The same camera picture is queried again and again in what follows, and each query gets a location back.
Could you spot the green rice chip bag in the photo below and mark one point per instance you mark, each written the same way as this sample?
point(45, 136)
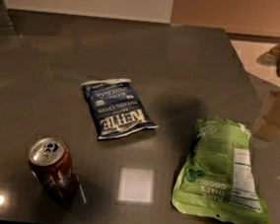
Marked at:
point(216, 179)

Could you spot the blue Kettle potato chip bag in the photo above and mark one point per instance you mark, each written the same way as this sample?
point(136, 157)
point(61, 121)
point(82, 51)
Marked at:
point(115, 108)

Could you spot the red soda can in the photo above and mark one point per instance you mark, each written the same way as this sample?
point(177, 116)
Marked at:
point(51, 162)

